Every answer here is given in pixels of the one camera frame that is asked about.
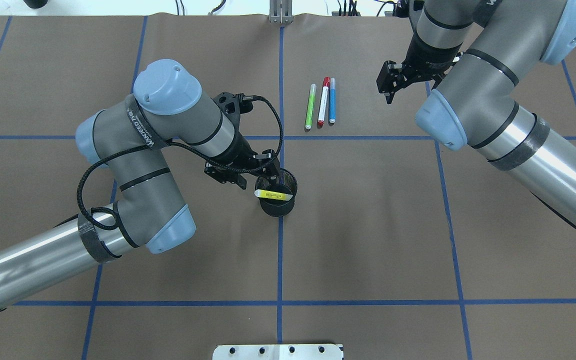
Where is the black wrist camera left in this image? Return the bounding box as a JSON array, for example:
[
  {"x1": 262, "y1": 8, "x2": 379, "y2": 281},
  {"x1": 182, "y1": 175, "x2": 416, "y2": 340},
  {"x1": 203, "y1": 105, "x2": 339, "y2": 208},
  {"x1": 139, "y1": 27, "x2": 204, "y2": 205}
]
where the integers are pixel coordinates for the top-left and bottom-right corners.
[{"x1": 212, "y1": 92, "x2": 254, "y2": 130}]

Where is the green marker pen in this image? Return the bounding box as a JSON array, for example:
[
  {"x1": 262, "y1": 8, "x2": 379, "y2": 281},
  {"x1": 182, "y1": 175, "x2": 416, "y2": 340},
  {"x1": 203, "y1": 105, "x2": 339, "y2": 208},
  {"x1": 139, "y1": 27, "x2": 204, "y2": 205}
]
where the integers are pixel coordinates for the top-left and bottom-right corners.
[{"x1": 304, "y1": 83, "x2": 317, "y2": 132}]

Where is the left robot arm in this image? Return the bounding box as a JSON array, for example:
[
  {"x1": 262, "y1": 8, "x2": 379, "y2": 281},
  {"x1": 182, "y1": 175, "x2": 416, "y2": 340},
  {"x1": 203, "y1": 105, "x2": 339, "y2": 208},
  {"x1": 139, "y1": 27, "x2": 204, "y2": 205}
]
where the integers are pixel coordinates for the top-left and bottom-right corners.
[{"x1": 0, "y1": 58, "x2": 284, "y2": 313}]

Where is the yellow highlighter pen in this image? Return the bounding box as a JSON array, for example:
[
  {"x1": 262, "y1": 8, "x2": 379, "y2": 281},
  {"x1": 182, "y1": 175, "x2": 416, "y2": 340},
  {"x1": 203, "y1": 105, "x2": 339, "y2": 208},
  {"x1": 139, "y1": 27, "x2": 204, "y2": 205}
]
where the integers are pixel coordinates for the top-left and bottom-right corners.
[{"x1": 253, "y1": 189, "x2": 294, "y2": 201}]

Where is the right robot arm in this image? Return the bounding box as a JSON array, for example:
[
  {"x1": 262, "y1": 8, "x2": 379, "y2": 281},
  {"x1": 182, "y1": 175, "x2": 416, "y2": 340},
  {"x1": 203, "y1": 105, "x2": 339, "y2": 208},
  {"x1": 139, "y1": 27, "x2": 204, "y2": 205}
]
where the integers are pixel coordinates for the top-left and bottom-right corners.
[{"x1": 375, "y1": 0, "x2": 576, "y2": 229}]

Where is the aluminium frame post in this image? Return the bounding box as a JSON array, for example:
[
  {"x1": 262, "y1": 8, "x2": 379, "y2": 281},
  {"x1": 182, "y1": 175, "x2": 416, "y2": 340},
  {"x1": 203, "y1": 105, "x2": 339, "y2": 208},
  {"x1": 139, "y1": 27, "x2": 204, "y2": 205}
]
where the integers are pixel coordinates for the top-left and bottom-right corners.
[{"x1": 268, "y1": 0, "x2": 294, "y2": 26}]

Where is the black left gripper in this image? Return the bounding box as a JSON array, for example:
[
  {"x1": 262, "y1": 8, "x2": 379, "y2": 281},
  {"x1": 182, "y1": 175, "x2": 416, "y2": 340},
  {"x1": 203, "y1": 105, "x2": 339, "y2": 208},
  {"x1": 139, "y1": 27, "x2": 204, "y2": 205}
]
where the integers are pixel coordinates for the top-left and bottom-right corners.
[{"x1": 205, "y1": 132, "x2": 281, "y2": 191}]

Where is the blue marker pen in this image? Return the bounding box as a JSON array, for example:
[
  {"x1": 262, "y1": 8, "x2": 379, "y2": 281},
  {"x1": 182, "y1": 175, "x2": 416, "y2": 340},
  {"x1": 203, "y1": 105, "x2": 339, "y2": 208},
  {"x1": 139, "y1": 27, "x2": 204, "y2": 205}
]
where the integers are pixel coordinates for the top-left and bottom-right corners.
[{"x1": 328, "y1": 77, "x2": 337, "y2": 125}]

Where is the black mesh pen holder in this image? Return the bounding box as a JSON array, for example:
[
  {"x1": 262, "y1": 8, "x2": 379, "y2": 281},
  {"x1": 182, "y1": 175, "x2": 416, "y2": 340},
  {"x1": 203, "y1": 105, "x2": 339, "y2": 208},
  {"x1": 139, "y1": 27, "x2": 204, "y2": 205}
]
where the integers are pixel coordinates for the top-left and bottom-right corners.
[{"x1": 254, "y1": 168, "x2": 298, "y2": 218}]

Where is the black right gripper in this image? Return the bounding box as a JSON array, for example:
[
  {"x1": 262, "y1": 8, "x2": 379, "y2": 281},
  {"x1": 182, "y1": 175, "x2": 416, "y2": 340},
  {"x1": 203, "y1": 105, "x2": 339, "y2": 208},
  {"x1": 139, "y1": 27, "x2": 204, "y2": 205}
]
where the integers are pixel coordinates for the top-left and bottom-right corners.
[{"x1": 375, "y1": 35, "x2": 461, "y2": 105}]

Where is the black thermos bottle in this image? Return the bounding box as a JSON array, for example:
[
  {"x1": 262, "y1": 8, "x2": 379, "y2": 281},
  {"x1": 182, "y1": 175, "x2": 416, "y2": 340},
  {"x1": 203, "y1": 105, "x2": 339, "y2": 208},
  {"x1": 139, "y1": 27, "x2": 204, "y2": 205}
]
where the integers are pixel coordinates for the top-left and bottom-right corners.
[{"x1": 23, "y1": 0, "x2": 48, "y2": 10}]

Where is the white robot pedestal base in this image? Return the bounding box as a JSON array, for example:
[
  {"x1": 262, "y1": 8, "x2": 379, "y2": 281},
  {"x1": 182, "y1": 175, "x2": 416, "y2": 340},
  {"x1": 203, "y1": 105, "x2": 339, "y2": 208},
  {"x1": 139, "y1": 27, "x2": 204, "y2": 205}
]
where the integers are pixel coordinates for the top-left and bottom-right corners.
[{"x1": 212, "y1": 343, "x2": 345, "y2": 360}]

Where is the red marker pen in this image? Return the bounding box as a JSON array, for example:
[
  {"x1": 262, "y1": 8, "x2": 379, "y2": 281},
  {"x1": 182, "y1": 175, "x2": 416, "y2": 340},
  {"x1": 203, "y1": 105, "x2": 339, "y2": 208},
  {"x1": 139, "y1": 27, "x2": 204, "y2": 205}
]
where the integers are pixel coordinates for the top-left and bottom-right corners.
[{"x1": 317, "y1": 76, "x2": 330, "y2": 129}]

